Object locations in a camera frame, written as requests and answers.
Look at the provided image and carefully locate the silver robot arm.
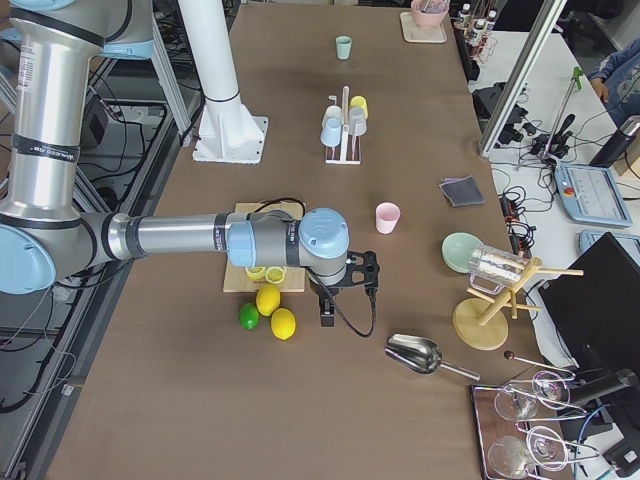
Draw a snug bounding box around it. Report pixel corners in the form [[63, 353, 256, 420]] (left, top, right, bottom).
[[1, 1, 379, 326]]

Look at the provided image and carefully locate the black monitor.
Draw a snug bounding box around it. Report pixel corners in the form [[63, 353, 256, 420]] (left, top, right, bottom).
[[540, 233, 639, 372]]

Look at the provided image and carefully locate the aluminium frame post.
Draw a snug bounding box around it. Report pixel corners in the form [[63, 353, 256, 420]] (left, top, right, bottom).
[[478, 0, 566, 160]]

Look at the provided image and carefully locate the pink plastic cup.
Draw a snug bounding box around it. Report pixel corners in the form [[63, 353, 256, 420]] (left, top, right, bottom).
[[375, 202, 401, 234]]

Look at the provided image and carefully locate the wooden cutting board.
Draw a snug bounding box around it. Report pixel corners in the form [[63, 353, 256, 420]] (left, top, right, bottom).
[[223, 202, 306, 293]]

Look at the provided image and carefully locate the yellow plastic cup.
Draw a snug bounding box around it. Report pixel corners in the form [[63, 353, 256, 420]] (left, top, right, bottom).
[[350, 95, 369, 118]]

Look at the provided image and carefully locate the blue teach pendant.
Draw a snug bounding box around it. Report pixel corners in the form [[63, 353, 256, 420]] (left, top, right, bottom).
[[554, 163, 633, 228], [578, 230, 640, 263]]

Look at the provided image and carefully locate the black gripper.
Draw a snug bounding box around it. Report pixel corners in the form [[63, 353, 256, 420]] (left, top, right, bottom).
[[307, 251, 379, 328]]

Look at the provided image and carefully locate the white plastic cup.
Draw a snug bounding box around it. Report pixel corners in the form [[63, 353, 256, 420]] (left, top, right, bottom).
[[322, 105, 342, 128]]

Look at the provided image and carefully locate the yellow lemon lower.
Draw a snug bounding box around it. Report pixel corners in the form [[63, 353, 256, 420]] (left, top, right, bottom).
[[270, 308, 297, 340]]

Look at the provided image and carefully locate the yellow lemon upper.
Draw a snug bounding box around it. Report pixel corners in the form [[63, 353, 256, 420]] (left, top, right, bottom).
[[256, 284, 281, 317]]

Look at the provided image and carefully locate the lemon slice left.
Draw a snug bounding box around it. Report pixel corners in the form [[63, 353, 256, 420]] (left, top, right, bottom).
[[245, 267, 267, 282]]

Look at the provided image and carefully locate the clear glass mug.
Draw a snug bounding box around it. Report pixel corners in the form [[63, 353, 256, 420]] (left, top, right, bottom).
[[468, 244, 528, 295]]

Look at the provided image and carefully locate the yellow lemon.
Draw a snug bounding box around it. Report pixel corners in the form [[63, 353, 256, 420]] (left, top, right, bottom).
[[256, 284, 281, 317], [270, 308, 297, 340]]

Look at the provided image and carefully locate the wine glass rack tray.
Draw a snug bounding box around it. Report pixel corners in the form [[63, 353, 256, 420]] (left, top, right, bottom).
[[471, 370, 599, 479]]

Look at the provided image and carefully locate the metal scoop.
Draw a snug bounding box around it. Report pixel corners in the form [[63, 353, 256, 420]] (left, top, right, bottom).
[[384, 333, 480, 381]]

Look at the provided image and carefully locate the green ceramic bowl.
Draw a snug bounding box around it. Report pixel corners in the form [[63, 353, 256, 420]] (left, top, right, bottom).
[[441, 232, 483, 274]]

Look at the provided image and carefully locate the grey plastic cup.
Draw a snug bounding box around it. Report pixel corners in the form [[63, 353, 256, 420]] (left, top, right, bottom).
[[348, 106, 368, 137]]

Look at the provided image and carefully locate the beige tray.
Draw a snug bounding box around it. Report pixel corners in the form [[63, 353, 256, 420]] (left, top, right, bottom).
[[400, 12, 447, 44]]

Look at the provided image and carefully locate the wooden mug tree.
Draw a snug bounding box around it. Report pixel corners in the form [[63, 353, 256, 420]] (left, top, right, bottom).
[[453, 257, 584, 351]]

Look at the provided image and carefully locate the white wire cup rack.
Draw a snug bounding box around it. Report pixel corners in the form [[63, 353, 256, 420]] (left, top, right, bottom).
[[322, 86, 364, 165]]

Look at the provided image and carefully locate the grey folded cloth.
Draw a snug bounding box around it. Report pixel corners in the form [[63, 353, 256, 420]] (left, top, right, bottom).
[[439, 176, 485, 207]]

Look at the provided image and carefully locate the mint green plastic cup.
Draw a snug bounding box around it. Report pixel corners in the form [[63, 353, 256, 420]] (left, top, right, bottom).
[[335, 35, 352, 61]]

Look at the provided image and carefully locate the green lime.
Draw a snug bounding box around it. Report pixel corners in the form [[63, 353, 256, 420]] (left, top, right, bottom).
[[238, 303, 260, 330]]

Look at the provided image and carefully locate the pink bowl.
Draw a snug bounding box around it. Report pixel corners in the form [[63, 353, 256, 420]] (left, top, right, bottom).
[[411, 0, 449, 28]]

